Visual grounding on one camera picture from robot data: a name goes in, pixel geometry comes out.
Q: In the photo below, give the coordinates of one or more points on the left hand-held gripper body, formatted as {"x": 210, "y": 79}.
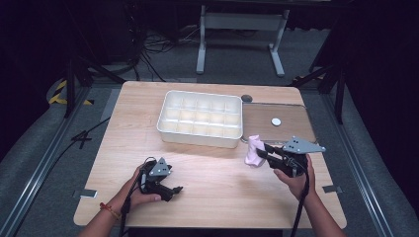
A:
{"x": 158, "y": 174}

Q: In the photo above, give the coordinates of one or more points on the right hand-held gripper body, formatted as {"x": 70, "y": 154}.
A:
{"x": 299, "y": 146}

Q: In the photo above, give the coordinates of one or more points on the pink sock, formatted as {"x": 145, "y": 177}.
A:
{"x": 253, "y": 154}

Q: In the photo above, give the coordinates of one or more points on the person's left hand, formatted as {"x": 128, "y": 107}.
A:
{"x": 131, "y": 197}

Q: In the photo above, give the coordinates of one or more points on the person's right hand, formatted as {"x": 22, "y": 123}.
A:
{"x": 299, "y": 186}

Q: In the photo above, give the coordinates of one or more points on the wooden box lid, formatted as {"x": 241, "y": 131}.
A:
{"x": 290, "y": 130}

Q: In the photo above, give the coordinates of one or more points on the white round lid knob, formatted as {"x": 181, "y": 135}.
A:
{"x": 276, "y": 121}

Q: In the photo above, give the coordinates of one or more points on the grey tape piece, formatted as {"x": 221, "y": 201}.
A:
{"x": 332, "y": 189}
{"x": 85, "y": 193}

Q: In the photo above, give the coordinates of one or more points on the black round table grommet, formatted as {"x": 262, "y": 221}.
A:
{"x": 246, "y": 98}

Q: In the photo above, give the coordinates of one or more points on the black metal stand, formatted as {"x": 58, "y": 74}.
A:
{"x": 69, "y": 89}
{"x": 339, "y": 95}

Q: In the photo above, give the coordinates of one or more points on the white divided storage box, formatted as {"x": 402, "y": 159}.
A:
{"x": 199, "y": 120}

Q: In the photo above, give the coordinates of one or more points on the grey floor tape strip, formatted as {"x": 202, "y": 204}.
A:
{"x": 110, "y": 105}

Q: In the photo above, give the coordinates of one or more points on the aluminium floor rail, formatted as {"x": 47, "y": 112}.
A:
{"x": 42, "y": 168}
{"x": 355, "y": 164}

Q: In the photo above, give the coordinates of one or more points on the white metal stand frame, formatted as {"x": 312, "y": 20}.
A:
{"x": 242, "y": 21}

